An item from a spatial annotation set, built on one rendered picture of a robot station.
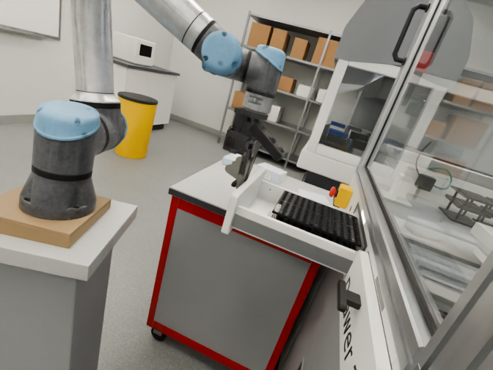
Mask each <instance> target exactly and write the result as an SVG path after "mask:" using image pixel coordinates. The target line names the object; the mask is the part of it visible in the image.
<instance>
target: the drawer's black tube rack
mask: <svg viewBox="0 0 493 370"><path fill-rule="evenodd" d="M276 220H279V221H281V222H284V223H286V224H289V225H292V226H294V227H296V228H299V229H302V230H303V231H306V232H309V233H312V234H314V235H316V236H320V237H322V238H324V239H327V240H330V241H331V242H334V243H337V244H340V245H342V246H344V247H347V248H350V249H352V250H355V251H356V246H358V247H361V246H362V243H361V238H360V234H359V226H358V220H357V217H355V216H353V215H350V214H347V213H345V212H342V211H339V210H337V209H334V208H331V207H328V206H325V205H323V204H321V203H317V202H315V201H313V200H310V199H307V198H305V197H302V196H299V195H296V194H294V193H289V196H288V198H287V200H286V201H285V204H284V206H283V207H282V210H281V211H280V214H279V215H277V218H276Z"/></svg>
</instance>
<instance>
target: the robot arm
mask: <svg viewBox="0 0 493 370"><path fill-rule="evenodd" d="M134 1H135V2H136V3H137V4H139V5H140V6H141V7H142V8H143V9H144V10H146V11H147V12H148V13H149V14H150V15H151V16H153V17H154V18H155V19H156V20H157V21H158V22H159V23H160V24H161V25H162V26H163V27H164V28H165V29H167V30H168V31H169V32H170V33H171V34H172V35H173V36H175V37H176V38H177V39H178V40H179V41H180V42H181V43H182V44H184V46H185V47H187V48H188V49H189V50H190V51H191V52H192V53H193V54H194V55H195V56H196V57H197V58H198V59H200V60H201V61H202V69H203V70H204V71H206V72H209V73H211V74H213V75H218V76H222V77H225V78H228V79H232V80H236V81H240V82H243V83H247V86H246V92H245V96H244V101H243V104H242V106H243V107H244V108H242V107H235V110H234V112H235V117H234V121H233V125H232V128H231V126H230V127H229V129H228V130H227V133H226V137H225V140H224V145H223V148H222V149H225V150H228V151H229V152H230V153H233V154H240V155H241V156H238V157H237V158H236V159H235V161H233V162H232V164H227V165H226V166H225V171H226V173H228V174H230V175H231V176H232V177H234V178H235V179H236V180H237V183H236V189H237V188H239V187H240V186H241V185H242V184H243V183H244V181H246V180H247V179H248V177H249V174H250V173H251V170H252V167H253V164H254V163H255V159H256V156H257V153H258V150H259V147H260V144H261V145H262V146H263V147H264V148H265V149H266V150H267V151H268V152H269V154H270V155H271V157H272V158H273V159H274V160H275V161H276V162H278V161H279V160H281V159H282V158H283V157H284V156H285V154H286V152H285V151H284V150H283V148H282V147H281V146H280V145H279V144H278V142H277V141H276V140H275V139H274V138H273V136H272V135H271V134H270V133H269V132H268V130H267V129H266V128H265V127H264V125H263V124H262V123H261V122H260V121H259V120H267V119H268V116H269V115H267V114H269V113H270V112H271V108H272V104H273V102H274V97H275V94H276V91H277V87H278V84H279V82H280V77H281V75H282V70H283V67H284V64H285V58H286V55H285V52H284V51H282V50H279V49H278V48H274V47H271V46H266V45H261V44H260V45H258V46H257V49H256V50H255V51H250V50H246V49H244V48H242V47H241V44H240V43H239V41H238V39H237V38H236V37H235V36H234V35H232V34H231V33H229V32H226V31H225V30H224V29H223V28H222V27H221V26H220V25H219V24H218V23H217V22H215V20H214V19H213V18H212V17H211V16H210V15H209V14H208V13H207V12H206V11H204V9H203V8H201V6H200V5H199V4H198V3H197V2H196V1H195V0H134ZM70 17H71V27H72V38H73V58H74V69H75V80H76V91H75V92H74V94H72V95H71V96H70V101H46V102H44V103H42V104H41V105H39V106H38V107H37V109H36V114H35V118H34V121H33V126H34V139H33V149H32V169H31V173H30V175H29V177H28V178H27V180H26V183H25V184H24V186H23V189H22V190H21V193H20V195H19V207H20V209H21V210H22V211H23V212H25V213H26V214H28V215H31V216H33V217H37V218H40V219H45V220H75V219H79V218H82V217H85V216H87V215H89V214H91V213H92V212H93V211H94V210H95V207H96V201H97V198H96V194H95V188H94V185H93V182H92V170H93V164H94V159H95V156H96V155H98V154H100V153H102V152H104V151H107V150H111V149H113V148H115V147H117V146H118V145H119V144H120V143H121V142H122V141H123V140H124V138H125V136H126V134H127V130H128V125H127V121H126V119H125V116H124V115H123V114H122V112H121V103H120V100H119V99H118V98H117V97H116V96H115V94H114V68H113V45H112V0H70ZM250 118H251V119H252V122H251V121H250Z"/></svg>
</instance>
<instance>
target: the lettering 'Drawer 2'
mask: <svg viewBox="0 0 493 370"><path fill-rule="evenodd" d="M349 314H350V311H349V312H348V315H349ZM347 318H348V316H347ZM347 318H346V320H345V323H344V325H343V327H345V326H346V328H347V329H346V328H345V330H344V334H345V333H346V331H347V330H348V329H349V328H350V326H351V324H350V325H349V326H348V324H347V323H349V321H350V317H349V319H348V320H347ZM346 324H347V325H346ZM347 326H348V327H347ZM349 335H350V341H349V342H348V336H349ZM346 339H347V348H348V346H349V344H350V342H351V332H349V333H348V335H347V336H346ZM346 339H345V342H344V352H346ZM351 349H352V346H351V348H350V349H349V351H348V353H347V354H346V356H345V358H344V360H346V358H347V356H348V354H349V353H351V356H352V350H351Z"/></svg>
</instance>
